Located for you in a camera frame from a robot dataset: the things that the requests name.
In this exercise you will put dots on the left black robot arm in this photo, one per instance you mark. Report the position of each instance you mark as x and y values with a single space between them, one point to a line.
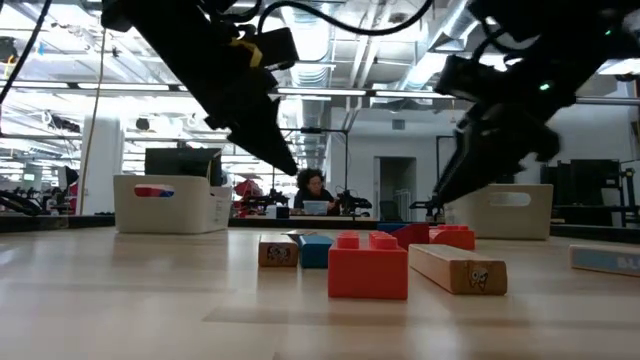
165 30

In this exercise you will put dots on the wooden block with blue label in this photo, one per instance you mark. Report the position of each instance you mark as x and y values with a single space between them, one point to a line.
605 260

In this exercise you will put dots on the black monitor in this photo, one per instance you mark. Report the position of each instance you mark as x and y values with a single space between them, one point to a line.
180 161

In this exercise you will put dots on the person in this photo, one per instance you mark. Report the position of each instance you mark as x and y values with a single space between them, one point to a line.
314 190

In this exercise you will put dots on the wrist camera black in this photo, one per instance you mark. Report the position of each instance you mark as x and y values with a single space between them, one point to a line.
275 47
467 77

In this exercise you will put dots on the red and black robot gear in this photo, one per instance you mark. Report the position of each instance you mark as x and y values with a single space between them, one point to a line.
252 195

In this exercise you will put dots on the white pillar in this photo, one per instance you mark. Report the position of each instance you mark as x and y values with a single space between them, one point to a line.
105 170

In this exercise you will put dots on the white laptop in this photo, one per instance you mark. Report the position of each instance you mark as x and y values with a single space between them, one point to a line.
316 207

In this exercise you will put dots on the black gantry frame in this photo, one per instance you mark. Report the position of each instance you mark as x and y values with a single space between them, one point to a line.
439 160
310 130

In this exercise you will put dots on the white plastic bin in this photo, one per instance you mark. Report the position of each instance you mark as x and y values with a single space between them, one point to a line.
170 212
505 217

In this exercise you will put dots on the wooden block with face print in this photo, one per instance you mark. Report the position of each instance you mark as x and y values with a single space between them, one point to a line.
278 250

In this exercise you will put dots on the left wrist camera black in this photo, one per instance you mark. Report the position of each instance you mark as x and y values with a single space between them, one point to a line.
275 47

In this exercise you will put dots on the yellow tape strip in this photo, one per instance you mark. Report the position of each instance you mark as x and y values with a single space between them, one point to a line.
247 52

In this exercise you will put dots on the small red block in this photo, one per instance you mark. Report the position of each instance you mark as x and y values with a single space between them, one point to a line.
452 239

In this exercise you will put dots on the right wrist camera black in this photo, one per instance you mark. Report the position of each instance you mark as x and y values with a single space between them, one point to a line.
467 77

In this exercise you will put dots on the black equipment rack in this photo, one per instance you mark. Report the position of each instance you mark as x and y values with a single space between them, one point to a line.
590 190

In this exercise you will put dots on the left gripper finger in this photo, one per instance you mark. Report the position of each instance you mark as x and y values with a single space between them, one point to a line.
265 135

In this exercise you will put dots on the long ceiling light bar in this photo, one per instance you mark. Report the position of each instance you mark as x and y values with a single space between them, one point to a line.
320 91

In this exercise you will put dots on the silver ribbed ceiling duct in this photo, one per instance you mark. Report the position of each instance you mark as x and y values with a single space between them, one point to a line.
306 55

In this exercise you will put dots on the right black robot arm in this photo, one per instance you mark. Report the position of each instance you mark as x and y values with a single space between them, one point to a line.
565 45

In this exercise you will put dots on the black background robot arm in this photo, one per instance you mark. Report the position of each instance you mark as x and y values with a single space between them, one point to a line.
422 207
15 204
352 202

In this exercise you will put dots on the orange-red Duplo brick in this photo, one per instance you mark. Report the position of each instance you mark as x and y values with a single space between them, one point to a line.
367 272

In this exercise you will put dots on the small blue Duplo brick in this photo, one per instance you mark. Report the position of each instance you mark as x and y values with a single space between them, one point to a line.
392 226

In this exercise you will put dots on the black aluminium table frame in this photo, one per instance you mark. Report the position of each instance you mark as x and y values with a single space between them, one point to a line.
50 223

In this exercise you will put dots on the long wooden block owl print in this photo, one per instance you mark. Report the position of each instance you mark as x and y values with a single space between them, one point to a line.
457 270

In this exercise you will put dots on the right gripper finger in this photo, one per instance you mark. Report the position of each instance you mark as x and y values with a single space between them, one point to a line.
475 160

